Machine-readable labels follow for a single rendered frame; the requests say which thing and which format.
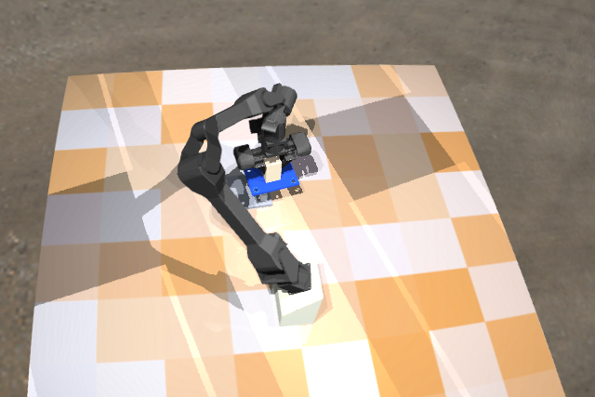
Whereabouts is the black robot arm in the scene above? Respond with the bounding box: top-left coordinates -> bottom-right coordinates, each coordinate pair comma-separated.
177,83 -> 312,296

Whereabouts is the blue plate with square grey handle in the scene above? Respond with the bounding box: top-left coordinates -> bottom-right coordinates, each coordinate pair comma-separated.
244,155 -> 299,196

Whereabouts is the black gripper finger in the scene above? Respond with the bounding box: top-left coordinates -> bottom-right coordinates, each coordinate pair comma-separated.
279,154 -> 297,169
250,148 -> 265,174

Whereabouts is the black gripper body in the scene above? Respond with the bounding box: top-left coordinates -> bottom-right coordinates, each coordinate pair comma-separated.
233,132 -> 311,170

